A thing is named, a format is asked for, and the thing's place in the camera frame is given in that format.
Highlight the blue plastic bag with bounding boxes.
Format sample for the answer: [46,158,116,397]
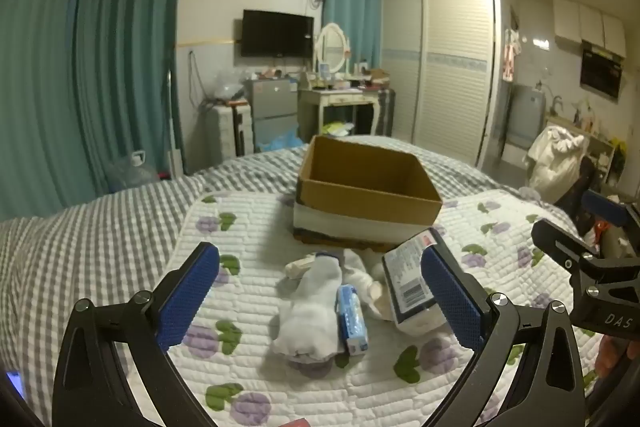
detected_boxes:
[256,129,305,152]

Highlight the white oval mirror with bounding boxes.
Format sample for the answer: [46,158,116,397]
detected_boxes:
[314,23,351,75]

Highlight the light blue curtain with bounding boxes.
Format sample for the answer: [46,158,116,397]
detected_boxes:
[322,0,383,72]

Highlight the white wall cabinets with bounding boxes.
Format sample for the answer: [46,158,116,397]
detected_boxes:
[552,0,627,58]

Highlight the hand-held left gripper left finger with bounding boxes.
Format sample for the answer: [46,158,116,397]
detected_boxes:
[52,242,221,427]

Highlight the white kitchen shelf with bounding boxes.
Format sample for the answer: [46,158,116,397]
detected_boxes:
[545,114,628,188]

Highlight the floral quilted mat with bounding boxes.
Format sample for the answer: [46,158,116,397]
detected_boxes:
[165,189,621,427]

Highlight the brown cardboard box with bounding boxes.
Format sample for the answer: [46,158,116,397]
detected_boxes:
[297,134,444,228]

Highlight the lit phone screen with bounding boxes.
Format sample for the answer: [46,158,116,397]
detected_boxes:
[5,371,26,400]

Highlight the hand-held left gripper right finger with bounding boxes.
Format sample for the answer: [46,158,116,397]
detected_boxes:
[421,243,586,427]

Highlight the cream sock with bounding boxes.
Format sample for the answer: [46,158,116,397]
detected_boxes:
[285,257,318,280]

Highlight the clear water jug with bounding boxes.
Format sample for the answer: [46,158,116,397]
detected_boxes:
[107,150,161,192]

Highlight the grey washing machine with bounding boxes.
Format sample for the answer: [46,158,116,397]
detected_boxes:
[510,83,548,148]

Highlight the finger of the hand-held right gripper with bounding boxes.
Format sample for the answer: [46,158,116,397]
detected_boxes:
[531,219,601,280]
[582,189,628,228]

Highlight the person's right hand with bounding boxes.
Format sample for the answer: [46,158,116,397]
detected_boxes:
[595,337,626,380]

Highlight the small grey fridge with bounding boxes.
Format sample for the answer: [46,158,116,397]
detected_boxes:
[244,78,301,152]

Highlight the large white tissue pack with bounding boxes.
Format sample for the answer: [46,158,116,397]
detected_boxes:
[381,229,451,335]

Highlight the black wall television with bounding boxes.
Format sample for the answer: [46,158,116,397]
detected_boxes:
[241,9,315,58]

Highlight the white sock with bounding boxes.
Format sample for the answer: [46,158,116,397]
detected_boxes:
[342,249,401,320]
[271,254,346,363]

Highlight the white slatted wardrobe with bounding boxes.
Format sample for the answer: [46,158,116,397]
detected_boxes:
[381,0,503,170]

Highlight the white dressing table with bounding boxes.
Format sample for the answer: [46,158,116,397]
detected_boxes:
[298,79,383,138]

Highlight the small blue tissue packet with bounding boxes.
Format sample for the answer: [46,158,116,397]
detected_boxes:
[336,284,371,355]

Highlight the black range hood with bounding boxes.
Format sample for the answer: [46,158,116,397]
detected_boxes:
[580,41,627,100]

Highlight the white jacket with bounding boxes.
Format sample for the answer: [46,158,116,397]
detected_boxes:
[524,124,586,202]

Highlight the white suitcase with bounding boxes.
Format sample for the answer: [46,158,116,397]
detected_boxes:
[209,102,253,162]

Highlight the pink hanging cloth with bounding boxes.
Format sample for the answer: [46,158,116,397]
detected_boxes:
[502,27,521,82]

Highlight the clear plastic bag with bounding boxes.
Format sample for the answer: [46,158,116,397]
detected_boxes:
[210,68,248,102]

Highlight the teal curtain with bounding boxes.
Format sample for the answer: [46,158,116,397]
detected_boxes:
[75,0,190,192]
[0,0,88,223]

